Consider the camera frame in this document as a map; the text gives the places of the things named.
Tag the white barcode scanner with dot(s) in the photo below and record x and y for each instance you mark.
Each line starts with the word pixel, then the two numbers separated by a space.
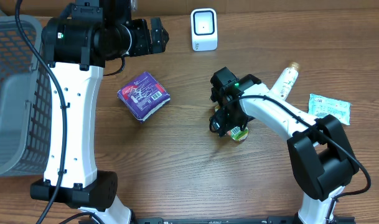
pixel 204 30

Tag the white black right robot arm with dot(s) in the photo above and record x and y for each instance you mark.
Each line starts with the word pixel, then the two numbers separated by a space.
pixel 321 156

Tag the purple Carefree pad pack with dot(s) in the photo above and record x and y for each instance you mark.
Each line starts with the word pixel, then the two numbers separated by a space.
pixel 144 96

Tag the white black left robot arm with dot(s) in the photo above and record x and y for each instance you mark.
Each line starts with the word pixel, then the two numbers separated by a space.
pixel 77 44

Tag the teal tissue packet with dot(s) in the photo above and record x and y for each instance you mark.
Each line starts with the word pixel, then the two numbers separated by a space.
pixel 321 106

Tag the green tea drink carton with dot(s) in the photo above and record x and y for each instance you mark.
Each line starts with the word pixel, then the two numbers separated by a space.
pixel 239 133

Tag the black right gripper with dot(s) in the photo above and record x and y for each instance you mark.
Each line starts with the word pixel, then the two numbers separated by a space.
pixel 223 124

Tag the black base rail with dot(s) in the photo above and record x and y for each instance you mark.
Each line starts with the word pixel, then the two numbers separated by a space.
pixel 269 220

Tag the grey plastic mesh basket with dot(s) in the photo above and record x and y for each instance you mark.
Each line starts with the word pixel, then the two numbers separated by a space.
pixel 25 106

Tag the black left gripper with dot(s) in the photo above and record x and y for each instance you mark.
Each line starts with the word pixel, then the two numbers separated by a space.
pixel 149 37

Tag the white tube gold cap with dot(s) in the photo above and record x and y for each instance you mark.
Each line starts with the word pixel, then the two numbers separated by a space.
pixel 286 81

